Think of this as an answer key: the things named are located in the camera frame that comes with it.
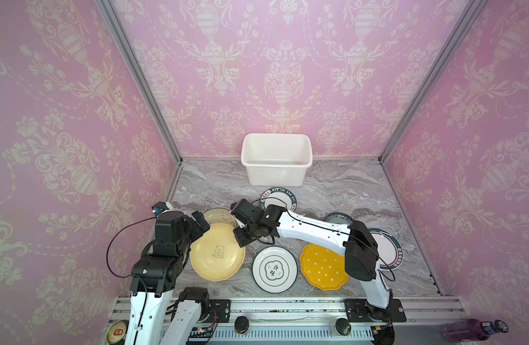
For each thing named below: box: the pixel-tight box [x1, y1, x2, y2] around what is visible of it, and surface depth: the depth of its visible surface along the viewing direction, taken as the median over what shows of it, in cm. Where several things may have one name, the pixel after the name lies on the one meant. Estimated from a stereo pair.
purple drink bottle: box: [441, 319, 510, 343], surface depth 62 cm
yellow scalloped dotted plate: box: [299, 242, 350, 292], surface depth 83 cm
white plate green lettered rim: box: [260, 186, 297, 213], surface depth 108 cm
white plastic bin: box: [240, 132, 314, 187], surface depth 111 cm
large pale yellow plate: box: [189, 222, 246, 282], surface depth 79 cm
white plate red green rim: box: [368, 227, 404, 271], surface depth 89 cm
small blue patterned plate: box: [324, 212, 354, 225], surface depth 99 cm
